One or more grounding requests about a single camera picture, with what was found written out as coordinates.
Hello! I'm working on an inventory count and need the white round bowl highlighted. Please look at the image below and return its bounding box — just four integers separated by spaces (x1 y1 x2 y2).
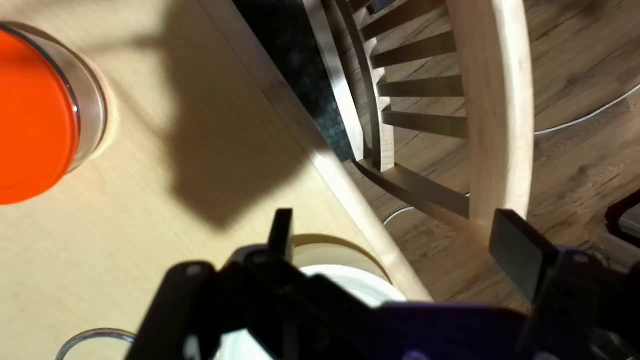
222 262 408 360

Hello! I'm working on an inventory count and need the white floor cable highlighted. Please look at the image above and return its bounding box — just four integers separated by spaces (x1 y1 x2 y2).
532 84 640 137

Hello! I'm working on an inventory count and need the clear glass lunchbox bowl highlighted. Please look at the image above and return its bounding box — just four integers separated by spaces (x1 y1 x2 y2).
0 17 111 175

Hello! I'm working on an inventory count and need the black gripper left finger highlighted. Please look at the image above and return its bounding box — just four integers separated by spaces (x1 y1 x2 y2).
266 206 297 262

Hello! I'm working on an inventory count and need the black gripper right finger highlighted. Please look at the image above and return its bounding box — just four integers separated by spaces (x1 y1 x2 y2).
489 207 562 303

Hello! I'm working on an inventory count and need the wooden chair with dark cushion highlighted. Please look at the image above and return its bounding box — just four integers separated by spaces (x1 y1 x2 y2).
229 0 538 232

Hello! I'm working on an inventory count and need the orange round lid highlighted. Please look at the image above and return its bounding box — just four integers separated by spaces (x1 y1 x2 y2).
0 26 83 207

